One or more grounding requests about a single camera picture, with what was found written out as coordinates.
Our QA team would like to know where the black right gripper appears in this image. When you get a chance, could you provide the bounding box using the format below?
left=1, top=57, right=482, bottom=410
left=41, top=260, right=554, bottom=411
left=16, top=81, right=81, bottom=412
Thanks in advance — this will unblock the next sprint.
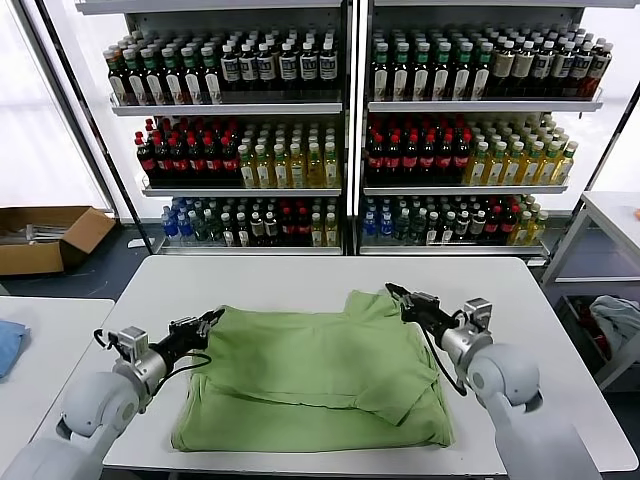
left=384, top=282, right=454, bottom=334

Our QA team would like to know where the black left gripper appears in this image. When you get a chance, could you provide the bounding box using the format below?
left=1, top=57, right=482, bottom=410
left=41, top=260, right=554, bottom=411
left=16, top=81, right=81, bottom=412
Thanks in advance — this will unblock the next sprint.
left=166, top=307, right=227, bottom=352

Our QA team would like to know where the light green polo shirt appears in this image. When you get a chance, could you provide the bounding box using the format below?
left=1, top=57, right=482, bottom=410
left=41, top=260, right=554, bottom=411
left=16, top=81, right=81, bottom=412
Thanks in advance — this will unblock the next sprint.
left=169, top=288, right=456, bottom=454

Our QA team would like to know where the small red-label cola bottle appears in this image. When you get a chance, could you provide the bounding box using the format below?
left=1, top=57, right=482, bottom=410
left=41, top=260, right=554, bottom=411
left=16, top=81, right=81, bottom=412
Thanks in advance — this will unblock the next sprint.
left=499, top=205, right=519, bottom=245
left=280, top=207, right=297, bottom=248
left=483, top=207, right=502, bottom=245
left=295, top=207, right=312, bottom=248

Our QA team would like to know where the red-cap cola bottle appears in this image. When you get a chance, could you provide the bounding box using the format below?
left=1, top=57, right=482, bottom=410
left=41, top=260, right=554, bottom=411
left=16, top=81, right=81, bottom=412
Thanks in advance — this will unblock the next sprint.
left=221, top=136, right=241, bottom=184
left=419, top=132, right=439, bottom=182
left=402, top=132, right=421, bottom=182
left=170, top=136, right=190, bottom=184
left=436, top=132, right=456, bottom=182
left=136, top=138, right=157, bottom=184
left=204, top=136, right=224, bottom=184
left=385, top=132, right=404, bottom=182
left=187, top=136, right=207, bottom=184
left=452, top=132, right=474, bottom=182
left=368, top=132, right=387, bottom=182
left=153, top=137, right=174, bottom=184

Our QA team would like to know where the grey metal side table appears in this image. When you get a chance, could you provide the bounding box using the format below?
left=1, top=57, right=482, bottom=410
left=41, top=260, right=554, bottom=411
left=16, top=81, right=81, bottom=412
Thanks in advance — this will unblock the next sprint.
left=539, top=191, right=640, bottom=394

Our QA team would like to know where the dark grey storage crate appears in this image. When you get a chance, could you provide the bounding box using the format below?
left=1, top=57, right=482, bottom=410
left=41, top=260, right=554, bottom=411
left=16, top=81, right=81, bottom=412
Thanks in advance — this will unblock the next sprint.
left=557, top=295, right=614, bottom=371

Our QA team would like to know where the open brown cardboard box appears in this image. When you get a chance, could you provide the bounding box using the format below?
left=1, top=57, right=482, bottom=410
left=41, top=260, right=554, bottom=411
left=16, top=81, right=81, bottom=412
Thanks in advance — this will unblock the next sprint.
left=0, top=206, right=119, bottom=278

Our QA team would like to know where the clear rods bundle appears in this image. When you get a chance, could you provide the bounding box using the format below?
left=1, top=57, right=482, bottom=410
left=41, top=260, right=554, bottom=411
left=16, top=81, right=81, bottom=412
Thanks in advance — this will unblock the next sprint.
left=0, top=224, right=71, bottom=247

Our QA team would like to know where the folded blue cloth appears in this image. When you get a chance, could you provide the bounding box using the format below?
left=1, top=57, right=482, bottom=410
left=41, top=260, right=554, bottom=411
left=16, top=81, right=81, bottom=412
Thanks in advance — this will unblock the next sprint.
left=0, top=319, right=32, bottom=384

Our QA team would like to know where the red cloth item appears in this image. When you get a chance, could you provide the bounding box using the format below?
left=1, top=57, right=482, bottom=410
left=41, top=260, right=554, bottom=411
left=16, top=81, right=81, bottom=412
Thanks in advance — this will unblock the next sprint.
left=579, top=299, right=609, bottom=351

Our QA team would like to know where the grey metal shelf unit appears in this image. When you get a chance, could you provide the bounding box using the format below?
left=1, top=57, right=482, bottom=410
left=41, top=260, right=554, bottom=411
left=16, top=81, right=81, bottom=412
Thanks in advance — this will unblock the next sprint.
left=357, top=0, right=606, bottom=259
left=77, top=0, right=351, bottom=257

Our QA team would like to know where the crumpled grey cloth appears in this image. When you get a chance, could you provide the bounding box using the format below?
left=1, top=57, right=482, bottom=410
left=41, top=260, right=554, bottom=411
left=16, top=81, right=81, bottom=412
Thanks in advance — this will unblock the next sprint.
left=589, top=295, right=640, bottom=356

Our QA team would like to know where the green-cap dark tea bottle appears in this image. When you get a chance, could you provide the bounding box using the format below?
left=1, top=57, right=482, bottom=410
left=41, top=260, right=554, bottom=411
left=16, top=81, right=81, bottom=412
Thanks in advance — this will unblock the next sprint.
left=162, top=47, right=186, bottom=107
left=201, top=47, right=225, bottom=106
left=472, top=43, right=494, bottom=103
left=452, top=42, right=474, bottom=103
left=412, top=43, right=432, bottom=103
left=391, top=43, right=412, bottom=103
left=181, top=47, right=205, bottom=106
left=108, top=51, right=130, bottom=107
left=124, top=49, right=149, bottom=107
left=432, top=43, right=453, bottom=103
left=370, top=43, right=391, bottom=103
left=143, top=48, right=167, bottom=107

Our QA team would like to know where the white-label dark drink bottle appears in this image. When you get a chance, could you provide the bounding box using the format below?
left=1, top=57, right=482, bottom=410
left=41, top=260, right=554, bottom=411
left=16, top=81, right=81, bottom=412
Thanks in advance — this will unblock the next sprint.
left=532, top=41, right=555, bottom=99
left=240, top=43, right=260, bottom=94
left=570, top=44, right=594, bottom=99
left=318, top=41, right=338, bottom=93
left=278, top=42, right=299, bottom=94
left=551, top=42, right=575, bottom=99
left=298, top=41, right=319, bottom=93
left=221, top=44, right=241, bottom=94
left=258, top=42, right=279, bottom=94

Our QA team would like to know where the beige-label dark drink bottle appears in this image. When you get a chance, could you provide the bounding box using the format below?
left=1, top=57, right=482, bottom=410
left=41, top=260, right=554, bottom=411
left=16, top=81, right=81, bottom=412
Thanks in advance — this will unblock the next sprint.
left=492, top=41, right=517, bottom=99
left=512, top=41, right=536, bottom=99

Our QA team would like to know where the black slanted pole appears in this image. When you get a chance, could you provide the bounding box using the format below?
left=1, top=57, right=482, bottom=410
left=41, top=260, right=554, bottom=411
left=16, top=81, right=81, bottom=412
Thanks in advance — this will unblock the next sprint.
left=542, top=84, right=640, bottom=266
left=32, top=0, right=157, bottom=254

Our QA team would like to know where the red-label dark drink bottle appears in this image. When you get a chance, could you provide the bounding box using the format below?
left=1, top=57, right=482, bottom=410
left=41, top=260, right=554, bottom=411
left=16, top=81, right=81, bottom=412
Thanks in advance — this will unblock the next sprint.
left=585, top=44, right=613, bottom=99

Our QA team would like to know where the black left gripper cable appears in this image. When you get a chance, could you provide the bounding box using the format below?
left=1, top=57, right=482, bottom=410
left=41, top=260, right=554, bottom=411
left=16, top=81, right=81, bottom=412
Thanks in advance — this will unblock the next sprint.
left=144, top=349, right=214, bottom=401

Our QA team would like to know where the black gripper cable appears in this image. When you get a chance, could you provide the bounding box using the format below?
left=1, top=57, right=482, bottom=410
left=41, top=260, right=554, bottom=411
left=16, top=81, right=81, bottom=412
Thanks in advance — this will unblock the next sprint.
left=144, top=349, right=214, bottom=401
left=419, top=324, right=469, bottom=397

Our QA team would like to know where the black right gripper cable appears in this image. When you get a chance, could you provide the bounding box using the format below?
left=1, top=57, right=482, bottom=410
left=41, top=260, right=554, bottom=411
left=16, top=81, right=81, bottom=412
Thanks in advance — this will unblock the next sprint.
left=419, top=324, right=469, bottom=397

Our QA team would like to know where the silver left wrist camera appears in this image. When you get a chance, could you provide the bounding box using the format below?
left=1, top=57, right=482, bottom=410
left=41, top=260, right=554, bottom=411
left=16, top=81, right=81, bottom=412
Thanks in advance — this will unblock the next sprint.
left=93, top=325, right=150, bottom=364

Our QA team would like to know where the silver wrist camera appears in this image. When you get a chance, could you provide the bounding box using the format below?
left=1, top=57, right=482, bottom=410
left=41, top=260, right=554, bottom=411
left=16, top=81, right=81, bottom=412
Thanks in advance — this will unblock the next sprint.
left=452, top=297, right=495, bottom=334
left=93, top=325, right=150, bottom=364

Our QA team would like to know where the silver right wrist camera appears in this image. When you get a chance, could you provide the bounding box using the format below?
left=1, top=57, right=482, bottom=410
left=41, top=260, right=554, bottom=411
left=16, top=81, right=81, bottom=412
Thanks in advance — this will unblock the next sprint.
left=452, top=297, right=495, bottom=334

